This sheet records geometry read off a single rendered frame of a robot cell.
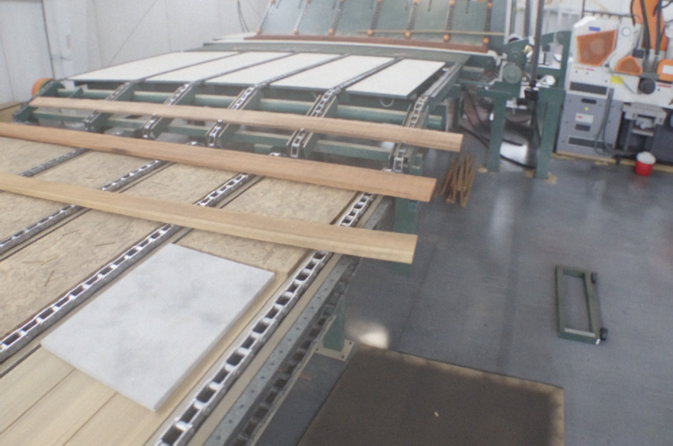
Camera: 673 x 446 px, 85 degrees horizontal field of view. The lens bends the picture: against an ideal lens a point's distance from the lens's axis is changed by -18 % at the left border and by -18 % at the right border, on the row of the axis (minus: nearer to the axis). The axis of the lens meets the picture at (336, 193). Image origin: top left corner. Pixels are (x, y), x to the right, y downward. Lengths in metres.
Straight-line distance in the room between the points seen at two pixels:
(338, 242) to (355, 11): 6.21
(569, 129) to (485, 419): 4.13
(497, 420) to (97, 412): 1.62
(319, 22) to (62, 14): 4.10
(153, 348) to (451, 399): 1.41
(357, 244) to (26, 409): 1.11
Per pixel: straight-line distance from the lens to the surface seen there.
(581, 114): 5.58
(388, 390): 2.15
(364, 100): 3.44
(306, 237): 1.55
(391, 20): 7.16
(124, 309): 1.42
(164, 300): 1.40
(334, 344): 2.29
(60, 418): 1.21
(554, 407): 2.27
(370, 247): 1.49
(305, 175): 2.04
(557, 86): 4.54
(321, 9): 7.72
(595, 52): 5.52
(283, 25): 7.78
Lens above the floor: 1.67
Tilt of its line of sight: 25 degrees down
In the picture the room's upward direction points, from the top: straight up
